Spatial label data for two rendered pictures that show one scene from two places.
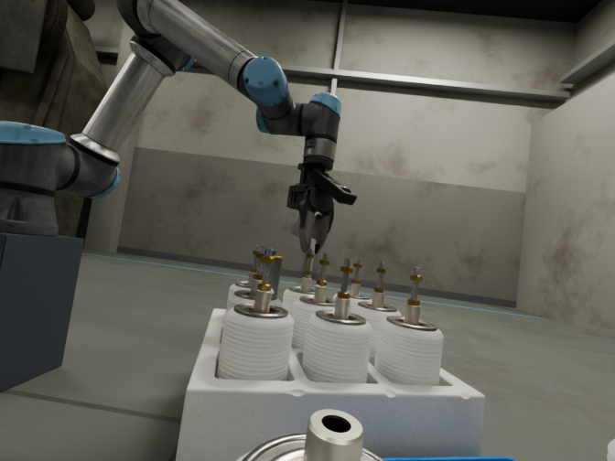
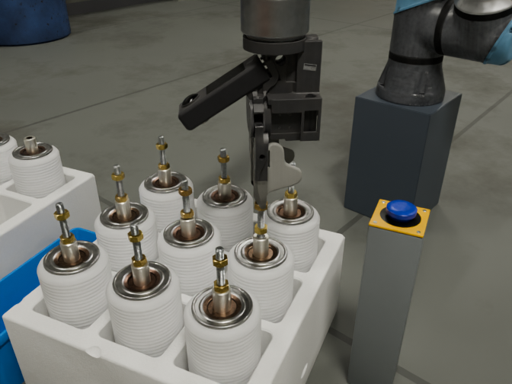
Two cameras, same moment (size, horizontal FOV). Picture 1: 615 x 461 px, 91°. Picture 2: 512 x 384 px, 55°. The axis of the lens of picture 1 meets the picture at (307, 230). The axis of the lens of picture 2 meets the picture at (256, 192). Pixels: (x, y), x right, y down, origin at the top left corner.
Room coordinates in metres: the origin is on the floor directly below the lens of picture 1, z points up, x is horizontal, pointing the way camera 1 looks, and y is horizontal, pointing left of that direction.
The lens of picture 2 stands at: (1.01, -0.46, 0.68)
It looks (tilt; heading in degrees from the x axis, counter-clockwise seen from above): 30 degrees down; 127
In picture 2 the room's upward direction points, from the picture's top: straight up
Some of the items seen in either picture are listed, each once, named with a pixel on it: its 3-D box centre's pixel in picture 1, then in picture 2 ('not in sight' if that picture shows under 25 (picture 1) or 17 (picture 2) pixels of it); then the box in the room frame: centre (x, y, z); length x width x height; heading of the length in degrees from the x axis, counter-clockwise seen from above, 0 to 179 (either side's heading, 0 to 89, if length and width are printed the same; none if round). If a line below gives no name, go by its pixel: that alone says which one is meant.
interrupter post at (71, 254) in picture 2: (412, 315); (70, 250); (0.48, -0.18, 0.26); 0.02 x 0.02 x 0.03
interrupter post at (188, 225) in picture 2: (319, 294); (188, 225); (0.57, -0.04, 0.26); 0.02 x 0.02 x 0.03
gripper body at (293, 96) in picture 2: (312, 187); (280, 88); (0.70, 0.00, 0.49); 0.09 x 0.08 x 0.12; 42
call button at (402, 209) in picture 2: not in sight; (401, 212); (0.83, 0.10, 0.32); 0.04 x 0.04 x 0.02
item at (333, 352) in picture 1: (332, 380); (132, 260); (0.45, -0.07, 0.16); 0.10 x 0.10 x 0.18
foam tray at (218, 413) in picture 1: (307, 390); (195, 312); (0.57, -0.04, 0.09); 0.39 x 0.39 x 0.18; 13
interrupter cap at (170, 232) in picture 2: (318, 301); (188, 233); (0.57, -0.04, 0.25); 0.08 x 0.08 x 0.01
